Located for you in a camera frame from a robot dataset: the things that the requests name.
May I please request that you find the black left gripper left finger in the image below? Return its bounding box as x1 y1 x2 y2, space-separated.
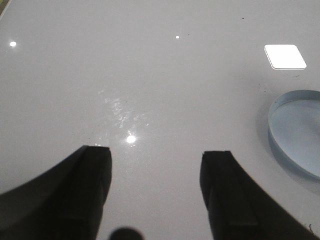
0 145 112 240

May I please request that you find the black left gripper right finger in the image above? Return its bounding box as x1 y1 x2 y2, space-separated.
199 151 318 240

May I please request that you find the light blue round plate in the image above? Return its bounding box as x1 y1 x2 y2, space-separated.
267 89 320 180

